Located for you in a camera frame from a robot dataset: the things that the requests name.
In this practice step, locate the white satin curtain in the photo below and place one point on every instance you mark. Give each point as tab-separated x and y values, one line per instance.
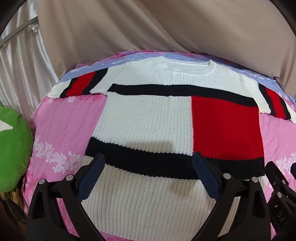
20	71

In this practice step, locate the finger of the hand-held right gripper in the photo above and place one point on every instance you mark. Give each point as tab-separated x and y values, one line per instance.
275	172
293	169

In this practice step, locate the pink blue floral bedsheet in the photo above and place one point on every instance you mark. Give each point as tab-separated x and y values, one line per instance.
64	120

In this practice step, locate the green plush pillow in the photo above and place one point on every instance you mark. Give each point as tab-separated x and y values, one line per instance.
13	148

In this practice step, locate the beige cloth drape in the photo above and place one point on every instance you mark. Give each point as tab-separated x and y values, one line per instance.
138	25

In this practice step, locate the brown wicker basket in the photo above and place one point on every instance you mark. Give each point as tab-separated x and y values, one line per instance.
12	199

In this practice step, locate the white red black knit sweater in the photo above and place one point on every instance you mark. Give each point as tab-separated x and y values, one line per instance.
143	115

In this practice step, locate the grey metal rail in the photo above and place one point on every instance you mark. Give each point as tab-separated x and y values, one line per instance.
23	26

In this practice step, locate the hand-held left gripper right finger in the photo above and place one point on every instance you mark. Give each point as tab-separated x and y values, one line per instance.
206	177

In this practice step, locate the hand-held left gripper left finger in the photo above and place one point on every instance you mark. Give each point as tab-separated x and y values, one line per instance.
92	178

